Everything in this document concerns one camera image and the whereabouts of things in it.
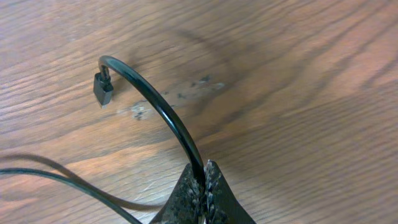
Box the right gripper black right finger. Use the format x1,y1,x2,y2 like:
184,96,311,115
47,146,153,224
205,160,256,224

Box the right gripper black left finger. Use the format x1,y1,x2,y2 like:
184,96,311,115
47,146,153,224
150,164,205,224

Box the black usb cable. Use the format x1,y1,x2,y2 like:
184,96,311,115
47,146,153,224
0,55,206,224

